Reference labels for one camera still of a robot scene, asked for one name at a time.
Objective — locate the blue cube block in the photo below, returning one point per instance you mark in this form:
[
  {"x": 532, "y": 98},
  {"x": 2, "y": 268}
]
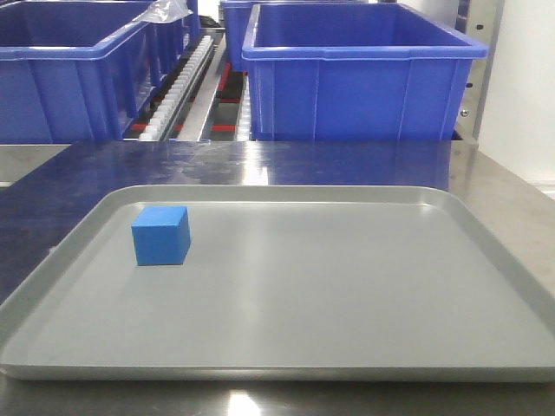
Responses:
[{"x": 161, "y": 235}]

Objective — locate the grey metal tray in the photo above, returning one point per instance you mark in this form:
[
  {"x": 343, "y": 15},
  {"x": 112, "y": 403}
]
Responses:
[{"x": 381, "y": 283}]

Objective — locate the blue bin front right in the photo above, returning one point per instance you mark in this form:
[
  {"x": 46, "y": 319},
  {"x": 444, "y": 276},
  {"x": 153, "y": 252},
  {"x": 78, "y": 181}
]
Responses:
[{"x": 354, "y": 71}]

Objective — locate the blue bin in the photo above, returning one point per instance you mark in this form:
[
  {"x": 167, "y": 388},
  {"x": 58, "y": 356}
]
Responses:
[
  {"x": 234, "y": 39},
  {"x": 354, "y": 71},
  {"x": 83, "y": 70}
]

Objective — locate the blue bin back right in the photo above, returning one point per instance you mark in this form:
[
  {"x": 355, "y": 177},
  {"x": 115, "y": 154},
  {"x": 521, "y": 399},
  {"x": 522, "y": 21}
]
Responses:
[{"x": 234, "y": 39}]

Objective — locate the clear plastic bag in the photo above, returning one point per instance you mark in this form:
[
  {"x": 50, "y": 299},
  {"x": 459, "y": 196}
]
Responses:
[{"x": 165, "y": 12}]

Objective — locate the blue bin front left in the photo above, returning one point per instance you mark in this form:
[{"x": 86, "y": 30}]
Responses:
[{"x": 83, "y": 70}]

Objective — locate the white roller conveyor rail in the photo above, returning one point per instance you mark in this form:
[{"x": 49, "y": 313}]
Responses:
[{"x": 166, "y": 114}]

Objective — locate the steel shelf upright post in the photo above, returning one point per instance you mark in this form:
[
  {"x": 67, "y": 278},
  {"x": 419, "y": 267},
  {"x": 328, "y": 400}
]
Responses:
[{"x": 480, "y": 20}]

